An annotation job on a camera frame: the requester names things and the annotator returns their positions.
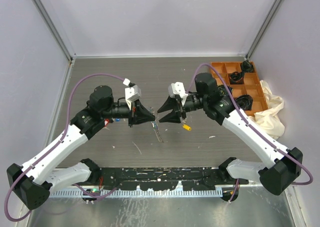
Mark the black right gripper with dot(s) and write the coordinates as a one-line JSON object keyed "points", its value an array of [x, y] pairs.
{"points": [[175, 104]]}

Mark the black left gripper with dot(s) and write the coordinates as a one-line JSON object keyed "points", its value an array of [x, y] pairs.
{"points": [[136, 113]]}

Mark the metal key holder blue handle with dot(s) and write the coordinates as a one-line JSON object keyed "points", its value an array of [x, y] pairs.
{"points": [[155, 125]]}

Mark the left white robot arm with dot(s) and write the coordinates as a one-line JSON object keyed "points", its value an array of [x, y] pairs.
{"points": [[34, 181]]}

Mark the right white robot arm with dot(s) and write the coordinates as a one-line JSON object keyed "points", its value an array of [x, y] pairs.
{"points": [[279, 166]]}

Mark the yellow tag key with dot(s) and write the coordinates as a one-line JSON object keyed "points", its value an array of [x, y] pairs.
{"points": [[186, 126]]}

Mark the red tag key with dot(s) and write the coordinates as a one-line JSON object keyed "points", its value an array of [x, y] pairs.
{"points": [[107, 122]]}

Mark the rolled blue yellow tie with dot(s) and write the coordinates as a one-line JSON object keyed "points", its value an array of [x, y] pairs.
{"points": [[223, 91]]}

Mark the orange wooden divided tray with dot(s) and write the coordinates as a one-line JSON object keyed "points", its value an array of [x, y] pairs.
{"points": [[248, 85]]}

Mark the cream cloth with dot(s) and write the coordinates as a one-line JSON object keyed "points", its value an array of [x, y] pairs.
{"points": [[268, 120]]}

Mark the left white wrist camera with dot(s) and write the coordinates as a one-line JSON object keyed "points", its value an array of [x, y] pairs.
{"points": [[132, 92]]}

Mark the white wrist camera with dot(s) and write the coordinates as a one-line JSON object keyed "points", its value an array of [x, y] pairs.
{"points": [[132, 92], [178, 88]]}

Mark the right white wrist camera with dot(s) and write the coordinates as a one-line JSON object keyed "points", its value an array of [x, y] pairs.
{"points": [[178, 88]]}

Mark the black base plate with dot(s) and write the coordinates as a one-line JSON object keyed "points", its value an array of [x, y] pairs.
{"points": [[160, 178]]}

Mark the white slotted cable duct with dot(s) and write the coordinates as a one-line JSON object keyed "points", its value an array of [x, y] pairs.
{"points": [[176, 193]]}

